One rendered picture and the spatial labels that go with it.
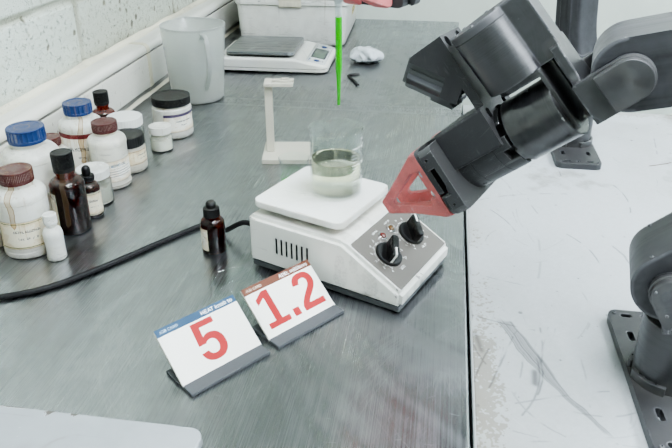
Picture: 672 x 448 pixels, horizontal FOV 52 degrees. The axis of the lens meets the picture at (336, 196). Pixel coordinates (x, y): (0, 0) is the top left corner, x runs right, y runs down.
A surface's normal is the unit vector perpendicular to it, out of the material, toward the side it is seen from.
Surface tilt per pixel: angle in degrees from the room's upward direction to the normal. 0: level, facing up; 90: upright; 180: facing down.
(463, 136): 90
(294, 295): 40
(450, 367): 0
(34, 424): 0
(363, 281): 90
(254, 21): 94
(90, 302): 0
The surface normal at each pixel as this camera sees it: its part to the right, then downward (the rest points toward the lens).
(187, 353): 0.44, -0.48
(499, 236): 0.00, -0.90
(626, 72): -0.34, 0.41
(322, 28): -0.11, 0.49
